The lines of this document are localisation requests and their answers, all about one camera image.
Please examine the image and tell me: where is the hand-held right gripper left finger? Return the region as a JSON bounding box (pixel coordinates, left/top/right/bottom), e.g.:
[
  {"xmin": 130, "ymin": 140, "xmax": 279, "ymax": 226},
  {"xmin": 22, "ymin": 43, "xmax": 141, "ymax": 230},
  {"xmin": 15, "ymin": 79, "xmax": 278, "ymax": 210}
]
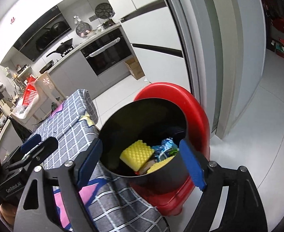
[{"xmin": 13, "ymin": 138, "xmax": 104, "ymax": 232}]

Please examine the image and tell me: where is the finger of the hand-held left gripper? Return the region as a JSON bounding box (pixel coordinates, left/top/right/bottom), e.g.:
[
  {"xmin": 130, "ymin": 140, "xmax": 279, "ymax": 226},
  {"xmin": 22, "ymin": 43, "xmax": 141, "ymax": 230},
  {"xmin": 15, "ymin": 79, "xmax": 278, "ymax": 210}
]
[
  {"xmin": 8, "ymin": 134, "xmax": 42, "ymax": 165},
  {"xmin": 8, "ymin": 137, "xmax": 59, "ymax": 172}
]

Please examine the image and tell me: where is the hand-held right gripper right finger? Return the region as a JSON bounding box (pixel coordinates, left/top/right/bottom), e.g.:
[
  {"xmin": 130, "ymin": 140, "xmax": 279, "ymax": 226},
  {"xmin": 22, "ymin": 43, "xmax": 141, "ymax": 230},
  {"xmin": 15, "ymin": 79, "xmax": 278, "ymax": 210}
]
[{"xmin": 179, "ymin": 139, "xmax": 268, "ymax": 232}]

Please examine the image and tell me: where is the yellow waffle sponge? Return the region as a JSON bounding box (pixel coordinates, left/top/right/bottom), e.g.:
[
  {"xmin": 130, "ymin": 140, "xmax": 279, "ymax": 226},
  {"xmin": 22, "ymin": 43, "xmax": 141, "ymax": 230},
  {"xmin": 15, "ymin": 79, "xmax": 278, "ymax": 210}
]
[
  {"xmin": 120, "ymin": 140, "xmax": 155, "ymax": 171},
  {"xmin": 147, "ymin": 156, "xmax": 175, "ymax": 174}
]

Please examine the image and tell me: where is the blue plastic wrapper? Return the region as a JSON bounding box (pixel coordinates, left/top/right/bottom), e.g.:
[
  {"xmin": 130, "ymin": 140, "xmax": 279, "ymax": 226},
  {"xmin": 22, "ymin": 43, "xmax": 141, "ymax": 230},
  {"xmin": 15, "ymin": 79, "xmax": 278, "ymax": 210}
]
[{"xmin": 152, "ymin": 138, "xmax": 180, "ymax": 161}]

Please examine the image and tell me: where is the black round bin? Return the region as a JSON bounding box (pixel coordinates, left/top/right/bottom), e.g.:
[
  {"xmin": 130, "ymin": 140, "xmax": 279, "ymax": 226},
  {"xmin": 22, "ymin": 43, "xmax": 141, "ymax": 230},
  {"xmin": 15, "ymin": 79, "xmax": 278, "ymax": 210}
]
[{"xmin": 98, "ymin": 99, "xmax": 196, "ymax": 194}]

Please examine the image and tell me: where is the person's left hand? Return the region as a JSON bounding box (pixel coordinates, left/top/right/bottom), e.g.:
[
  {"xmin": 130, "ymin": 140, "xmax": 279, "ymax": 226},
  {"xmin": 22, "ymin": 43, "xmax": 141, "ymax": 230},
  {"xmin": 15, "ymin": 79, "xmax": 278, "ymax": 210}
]
[{"xmin": 0, "ymin": 202, "xmax": 24, "ymax": 226}]

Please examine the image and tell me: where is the black cloth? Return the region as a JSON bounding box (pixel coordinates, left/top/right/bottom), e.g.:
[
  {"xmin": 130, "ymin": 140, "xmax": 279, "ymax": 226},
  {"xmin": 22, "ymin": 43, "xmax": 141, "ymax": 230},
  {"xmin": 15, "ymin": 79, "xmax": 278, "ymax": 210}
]
[{"xmin": 10, "ymin": 117, "xmax": 33, "ymax": 143}]

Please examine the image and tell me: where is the grey checked star tablecloth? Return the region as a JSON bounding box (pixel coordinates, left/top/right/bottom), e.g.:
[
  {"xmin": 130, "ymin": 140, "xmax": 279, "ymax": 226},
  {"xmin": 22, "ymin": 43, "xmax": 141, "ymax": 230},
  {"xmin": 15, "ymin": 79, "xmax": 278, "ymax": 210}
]
[{"xmin": 26, "ymin": 89, "xmax": 170, "ymax": 232}]

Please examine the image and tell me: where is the white plastic bag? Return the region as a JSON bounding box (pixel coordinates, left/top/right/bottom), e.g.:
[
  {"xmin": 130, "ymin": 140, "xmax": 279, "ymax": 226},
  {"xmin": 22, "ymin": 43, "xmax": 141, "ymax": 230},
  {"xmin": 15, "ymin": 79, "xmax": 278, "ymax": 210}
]
[{"xmin": 13, "ymin": 104, "xmax": 32, "ymax": 119}]

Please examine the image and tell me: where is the wooden knife block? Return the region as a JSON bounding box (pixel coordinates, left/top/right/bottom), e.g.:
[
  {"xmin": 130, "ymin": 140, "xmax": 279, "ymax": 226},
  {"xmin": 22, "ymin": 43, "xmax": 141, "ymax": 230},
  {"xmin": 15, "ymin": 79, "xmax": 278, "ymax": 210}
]
[{"xmin": 0, "ymin": 99, "xmax": 10, "ymax": 113}]

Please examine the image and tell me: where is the red plastic stool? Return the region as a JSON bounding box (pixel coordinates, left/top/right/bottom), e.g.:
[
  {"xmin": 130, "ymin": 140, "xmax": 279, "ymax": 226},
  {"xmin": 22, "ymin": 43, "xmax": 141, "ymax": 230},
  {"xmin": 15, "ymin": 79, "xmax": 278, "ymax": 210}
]
[{"xmin": 130, "ymin": 82, "xmax": 210, "ymax": 217}]

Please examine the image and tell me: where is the red plastic basket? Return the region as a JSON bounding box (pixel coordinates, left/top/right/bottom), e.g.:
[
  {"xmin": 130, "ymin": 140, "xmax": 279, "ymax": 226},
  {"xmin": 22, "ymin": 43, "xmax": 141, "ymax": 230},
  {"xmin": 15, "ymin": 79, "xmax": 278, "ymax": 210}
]
[{"xmin": 22, "ymin": 75, "xmax": 39, "ymax": 105}]

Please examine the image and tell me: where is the wooden trolley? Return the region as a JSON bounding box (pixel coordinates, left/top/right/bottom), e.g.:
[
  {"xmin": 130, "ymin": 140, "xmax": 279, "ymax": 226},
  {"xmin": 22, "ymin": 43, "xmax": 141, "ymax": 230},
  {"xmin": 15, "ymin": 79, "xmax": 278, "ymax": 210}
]
[{"xmin": 11, "ymin": 72, "xmax": 67, "ymax": 126}]

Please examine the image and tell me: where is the white spice rack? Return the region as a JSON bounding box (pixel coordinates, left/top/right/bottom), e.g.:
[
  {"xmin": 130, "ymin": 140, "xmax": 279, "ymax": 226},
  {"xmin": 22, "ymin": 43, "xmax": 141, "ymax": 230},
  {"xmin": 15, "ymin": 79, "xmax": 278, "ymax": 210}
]
[{"xmin": 13, "ymin": 64, "xmax": 32, "ymax": 83}]

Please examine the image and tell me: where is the gas stove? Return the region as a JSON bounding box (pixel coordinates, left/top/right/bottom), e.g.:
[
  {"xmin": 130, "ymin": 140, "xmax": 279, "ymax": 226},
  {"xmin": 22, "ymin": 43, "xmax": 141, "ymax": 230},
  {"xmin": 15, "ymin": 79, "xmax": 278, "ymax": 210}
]
[{"xmin": 60, "ymin": 46, "xmax": 75, "ymax": 57}]

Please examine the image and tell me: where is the black wok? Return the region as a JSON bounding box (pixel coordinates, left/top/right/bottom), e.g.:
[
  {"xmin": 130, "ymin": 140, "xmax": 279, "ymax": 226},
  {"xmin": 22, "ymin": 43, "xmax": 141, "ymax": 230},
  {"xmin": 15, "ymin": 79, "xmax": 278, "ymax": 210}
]
[{"xmin": 46, "ymin": 38, "xmax": 74, "ymax": 58}]

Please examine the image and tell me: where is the cardboard box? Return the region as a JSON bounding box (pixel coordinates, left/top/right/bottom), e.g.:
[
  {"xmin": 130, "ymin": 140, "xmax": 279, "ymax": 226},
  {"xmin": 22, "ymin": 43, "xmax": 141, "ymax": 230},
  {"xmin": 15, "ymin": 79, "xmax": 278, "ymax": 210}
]
[{"xmin": 124, "ymin": 58, "xmax": 145, "ymax": 80}]

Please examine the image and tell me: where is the black built-in oven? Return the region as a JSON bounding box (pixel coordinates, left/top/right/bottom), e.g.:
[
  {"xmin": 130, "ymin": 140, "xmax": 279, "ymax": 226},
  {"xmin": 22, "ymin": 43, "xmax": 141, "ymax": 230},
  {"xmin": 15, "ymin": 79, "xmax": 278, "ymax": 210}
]
[{"xmin": 80, "ymin": 28, "xmax": 130, "ymax": 76}]

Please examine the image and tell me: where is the black range hood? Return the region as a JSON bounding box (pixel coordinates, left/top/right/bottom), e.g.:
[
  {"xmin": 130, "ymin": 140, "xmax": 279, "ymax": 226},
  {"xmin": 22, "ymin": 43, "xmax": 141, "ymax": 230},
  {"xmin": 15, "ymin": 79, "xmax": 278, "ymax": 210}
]
[{"xmin": 13, "ymin": 6, "xmax": 72, "ymax": 62}]

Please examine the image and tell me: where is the grey sliding door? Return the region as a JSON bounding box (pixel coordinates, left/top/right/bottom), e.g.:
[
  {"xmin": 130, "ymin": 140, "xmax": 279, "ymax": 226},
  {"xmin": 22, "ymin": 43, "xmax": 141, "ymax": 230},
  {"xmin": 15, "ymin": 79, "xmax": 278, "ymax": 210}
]
[{"xmin": 157, "ymin": 0, "xmax": 267, "ymax": 141}]

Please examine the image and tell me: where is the white refrigerator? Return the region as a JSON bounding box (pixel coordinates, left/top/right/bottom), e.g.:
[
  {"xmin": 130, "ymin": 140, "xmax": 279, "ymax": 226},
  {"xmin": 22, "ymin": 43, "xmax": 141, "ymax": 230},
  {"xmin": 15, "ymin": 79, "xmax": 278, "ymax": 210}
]
[{"xmin": 108, "ymin": 0, "xmax": 193, "ymax": 97}]

